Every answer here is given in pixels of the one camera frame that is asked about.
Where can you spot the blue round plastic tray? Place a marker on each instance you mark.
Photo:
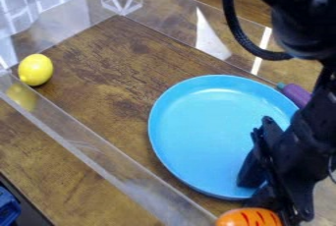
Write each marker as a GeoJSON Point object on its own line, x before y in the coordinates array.
{"type": "Point", "coordinates": [199, 129]}

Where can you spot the clear acrylic enclosure wall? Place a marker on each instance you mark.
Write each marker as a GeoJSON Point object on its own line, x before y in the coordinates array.
{"type": "Point", "coordinates": [75, 149]}

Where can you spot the orange toy carrot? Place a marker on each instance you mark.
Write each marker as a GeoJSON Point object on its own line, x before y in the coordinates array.
{"type": "Point", "coordinates": [249, 217]}

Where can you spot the blue object at corner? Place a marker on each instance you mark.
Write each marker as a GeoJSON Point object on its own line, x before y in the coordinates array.
{"type": "Point", "coordinates": [10, 208]}

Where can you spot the purple toy eggplant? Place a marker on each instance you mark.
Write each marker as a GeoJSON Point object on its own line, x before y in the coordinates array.
{"type": "Point", "coordinates": [295, 93]}

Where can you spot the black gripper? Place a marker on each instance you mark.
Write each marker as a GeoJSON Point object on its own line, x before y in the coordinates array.
{"type": "Point", "coordinates": [291, 159]}

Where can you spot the yellow toy lemon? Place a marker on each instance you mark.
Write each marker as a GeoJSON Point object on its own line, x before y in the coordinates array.
{"type": "Point", "coordinates": [35, 70]}

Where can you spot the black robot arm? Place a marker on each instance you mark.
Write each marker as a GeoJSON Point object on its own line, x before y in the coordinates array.
{"type": "Point", "coordinates": [305, 27]}

